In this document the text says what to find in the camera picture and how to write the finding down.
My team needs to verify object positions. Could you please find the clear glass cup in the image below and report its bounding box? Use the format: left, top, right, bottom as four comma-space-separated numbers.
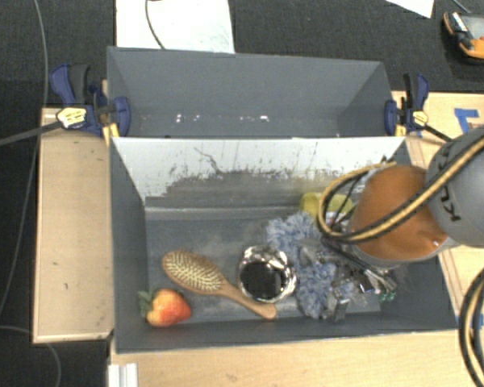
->
236, 244, 298, 303

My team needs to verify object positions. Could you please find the red toy strawberry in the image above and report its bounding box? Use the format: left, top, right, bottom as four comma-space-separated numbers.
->
137, 288, 193, 329

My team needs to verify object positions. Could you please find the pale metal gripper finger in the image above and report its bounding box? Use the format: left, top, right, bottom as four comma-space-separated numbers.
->
329, 279, 350, 298
326, 296, 352, 323

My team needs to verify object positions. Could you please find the grey metal bin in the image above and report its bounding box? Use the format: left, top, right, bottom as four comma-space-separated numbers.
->
106, 46, 459, 354

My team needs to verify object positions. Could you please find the wooden hairbrush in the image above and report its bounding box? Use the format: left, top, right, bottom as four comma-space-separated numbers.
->
161, 250, 278, 321

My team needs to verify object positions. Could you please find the yellow toy fruit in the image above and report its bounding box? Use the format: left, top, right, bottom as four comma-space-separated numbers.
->
298, 191, 354, 222

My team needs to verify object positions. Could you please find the blue fluffy cloth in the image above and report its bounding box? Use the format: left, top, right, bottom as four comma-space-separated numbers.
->
265, 210, 350, 320

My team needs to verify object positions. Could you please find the pale wood board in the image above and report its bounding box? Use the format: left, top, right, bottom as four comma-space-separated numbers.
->
31, 106, 116, 344

